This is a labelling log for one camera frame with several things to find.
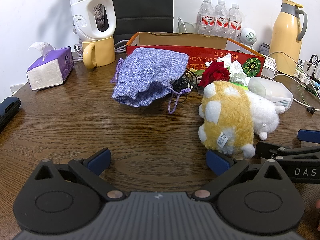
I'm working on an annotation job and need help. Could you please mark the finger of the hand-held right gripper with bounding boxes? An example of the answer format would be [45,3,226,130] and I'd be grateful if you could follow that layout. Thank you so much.
[297,129,320,143]
[255,141,320,162]

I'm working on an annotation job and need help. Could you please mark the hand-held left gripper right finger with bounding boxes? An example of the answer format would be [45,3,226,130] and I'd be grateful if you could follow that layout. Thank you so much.
[192,150,285,202]

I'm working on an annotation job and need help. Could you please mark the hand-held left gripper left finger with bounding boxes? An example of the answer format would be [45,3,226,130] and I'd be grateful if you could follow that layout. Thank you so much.
[34,148,125,201]

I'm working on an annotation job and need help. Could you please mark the yellow white plush toy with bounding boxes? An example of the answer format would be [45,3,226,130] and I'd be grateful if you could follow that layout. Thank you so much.
[198,80,286,158]

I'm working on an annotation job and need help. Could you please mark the translucent plastic container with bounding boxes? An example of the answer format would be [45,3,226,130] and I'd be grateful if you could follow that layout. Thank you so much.
[247,76,293,110]

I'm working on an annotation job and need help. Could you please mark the black earphones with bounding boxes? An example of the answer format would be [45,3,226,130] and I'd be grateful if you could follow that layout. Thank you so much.
[172,69,198,103]

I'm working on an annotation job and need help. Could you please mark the red rose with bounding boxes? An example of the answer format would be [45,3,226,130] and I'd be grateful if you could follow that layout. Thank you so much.
[187,61,231,96]

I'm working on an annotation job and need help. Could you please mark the clear plastic wrap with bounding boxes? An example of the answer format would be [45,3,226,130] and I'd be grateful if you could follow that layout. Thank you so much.
[217,54,250,86]

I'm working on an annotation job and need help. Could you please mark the purple drawstring bag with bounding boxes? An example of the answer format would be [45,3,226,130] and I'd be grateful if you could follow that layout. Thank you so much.
[110,47,190,115]

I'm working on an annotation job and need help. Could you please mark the orange cardboard box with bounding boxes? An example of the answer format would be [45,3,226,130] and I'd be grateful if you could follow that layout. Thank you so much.
[125,32,267,78]

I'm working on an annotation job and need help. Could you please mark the white power strip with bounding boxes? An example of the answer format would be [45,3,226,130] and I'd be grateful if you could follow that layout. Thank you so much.
[294,54,320,87]

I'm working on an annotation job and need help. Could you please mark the white charger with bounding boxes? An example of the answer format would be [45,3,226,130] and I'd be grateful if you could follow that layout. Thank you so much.
[261,56,278,78]

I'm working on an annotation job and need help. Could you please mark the yellow thermos jug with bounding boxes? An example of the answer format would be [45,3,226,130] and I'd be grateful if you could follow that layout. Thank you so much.
[269,0,308,77]

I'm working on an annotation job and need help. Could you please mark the purple tissue pack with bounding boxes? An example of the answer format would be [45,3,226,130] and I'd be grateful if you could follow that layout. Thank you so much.
[26,42,75,91]

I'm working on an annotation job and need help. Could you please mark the dark blue case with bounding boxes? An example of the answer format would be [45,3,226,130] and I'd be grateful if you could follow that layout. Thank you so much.
[0,97,21,133]

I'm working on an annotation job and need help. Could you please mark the yellow mug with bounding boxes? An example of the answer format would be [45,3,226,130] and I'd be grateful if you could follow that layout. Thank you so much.
[82,35,116,69]

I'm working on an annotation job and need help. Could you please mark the small white round fan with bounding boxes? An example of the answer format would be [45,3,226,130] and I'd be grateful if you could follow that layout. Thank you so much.
[239,27,258,51]

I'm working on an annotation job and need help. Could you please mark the red label water bottle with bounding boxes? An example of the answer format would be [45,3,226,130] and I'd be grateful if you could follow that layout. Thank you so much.
[198,0,216,35]
[227,3,243,40]
[214,0,230,37]

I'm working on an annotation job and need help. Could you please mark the glass cup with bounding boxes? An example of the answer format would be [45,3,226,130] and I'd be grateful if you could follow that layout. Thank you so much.
[177,21,199,34]

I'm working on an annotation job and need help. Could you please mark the clear plastic spoon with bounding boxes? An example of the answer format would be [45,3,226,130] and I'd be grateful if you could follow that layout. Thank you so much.
[177,16,187,33]

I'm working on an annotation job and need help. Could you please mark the white detergent bottle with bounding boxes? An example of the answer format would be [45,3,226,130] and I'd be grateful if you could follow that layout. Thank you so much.
[67,0,117,42]

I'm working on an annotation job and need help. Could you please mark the green cable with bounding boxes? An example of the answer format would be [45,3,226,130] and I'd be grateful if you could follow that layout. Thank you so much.
[297,84,316,105]

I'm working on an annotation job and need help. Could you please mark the white cable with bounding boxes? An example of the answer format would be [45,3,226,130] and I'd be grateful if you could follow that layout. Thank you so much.
[268,52,311,106]

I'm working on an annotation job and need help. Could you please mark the lilac cable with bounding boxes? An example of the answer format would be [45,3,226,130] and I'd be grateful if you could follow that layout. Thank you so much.
[73,40,129,62]

